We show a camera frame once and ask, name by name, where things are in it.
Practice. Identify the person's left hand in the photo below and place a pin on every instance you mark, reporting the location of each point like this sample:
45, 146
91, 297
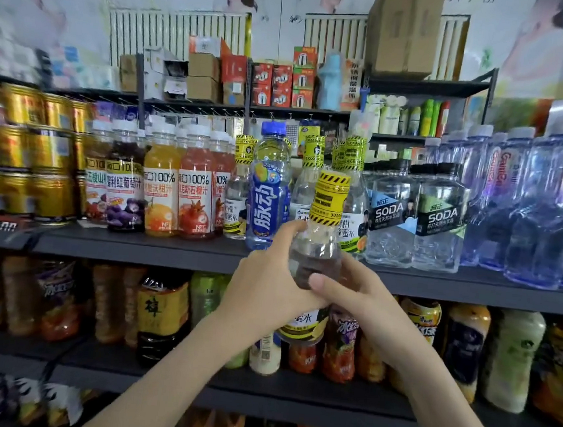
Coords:
264, 294

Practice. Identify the person's right hand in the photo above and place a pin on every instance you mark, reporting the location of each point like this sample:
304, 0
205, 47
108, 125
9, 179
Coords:
380, 325

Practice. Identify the green drink bottle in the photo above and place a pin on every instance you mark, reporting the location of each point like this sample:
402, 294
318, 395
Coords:
206, 298
238, 358

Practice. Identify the white blue drink bottle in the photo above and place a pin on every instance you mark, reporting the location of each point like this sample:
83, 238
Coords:
266, 355

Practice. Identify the blue label sports drink bottle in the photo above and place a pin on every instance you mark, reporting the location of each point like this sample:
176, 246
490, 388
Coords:
268, 195

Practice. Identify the dark bottle yellow label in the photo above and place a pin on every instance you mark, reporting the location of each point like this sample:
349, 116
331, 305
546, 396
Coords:
163, 314

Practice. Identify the red fruit juice bottle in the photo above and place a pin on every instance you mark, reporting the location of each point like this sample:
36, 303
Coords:
196, 193

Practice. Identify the amber tea bottle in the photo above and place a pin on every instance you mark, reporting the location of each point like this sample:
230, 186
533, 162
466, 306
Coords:
132, 301
106, 303
18, 290

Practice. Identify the white green label bottle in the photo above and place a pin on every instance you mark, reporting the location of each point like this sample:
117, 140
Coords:
516, 358

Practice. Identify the orange juice bottle white cap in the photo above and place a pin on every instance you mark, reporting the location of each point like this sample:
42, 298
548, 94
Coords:
161, 189

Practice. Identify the dark grey metal shelf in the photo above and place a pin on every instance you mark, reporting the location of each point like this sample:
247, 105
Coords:
110, 244

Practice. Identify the brown tea bottle red label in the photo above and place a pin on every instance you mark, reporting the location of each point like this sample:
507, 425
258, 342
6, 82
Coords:
96, 178

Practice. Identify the stack of gold Red Bull cans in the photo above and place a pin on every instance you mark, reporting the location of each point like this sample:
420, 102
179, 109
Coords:
19, 156

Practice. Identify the person's right forearm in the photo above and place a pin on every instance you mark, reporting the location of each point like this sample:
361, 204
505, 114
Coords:
455, 421

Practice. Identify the person's left forearm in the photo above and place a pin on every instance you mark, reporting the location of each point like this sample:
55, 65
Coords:
170, 389

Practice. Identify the row of small coloured bottles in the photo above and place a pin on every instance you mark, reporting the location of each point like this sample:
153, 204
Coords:
405, 113

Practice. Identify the stack of red cartons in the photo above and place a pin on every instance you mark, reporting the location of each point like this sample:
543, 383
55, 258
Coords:
284, 82

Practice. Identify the light blue plastic jug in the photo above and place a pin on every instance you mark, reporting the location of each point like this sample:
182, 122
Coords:
331, 82

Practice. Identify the white cardboard boxes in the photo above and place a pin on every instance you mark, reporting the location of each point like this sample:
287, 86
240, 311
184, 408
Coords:
166, 71

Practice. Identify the small brown cardboard box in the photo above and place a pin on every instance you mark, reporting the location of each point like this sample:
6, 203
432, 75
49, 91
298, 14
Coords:
128, 72

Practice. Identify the large cardboard box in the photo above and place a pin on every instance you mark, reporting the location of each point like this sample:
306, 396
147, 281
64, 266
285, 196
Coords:
404, 24

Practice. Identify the stack of white tissue packs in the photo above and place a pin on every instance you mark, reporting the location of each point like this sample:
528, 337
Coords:
38, 58

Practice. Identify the white wall radiator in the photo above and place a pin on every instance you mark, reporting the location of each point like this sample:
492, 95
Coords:
333, 37

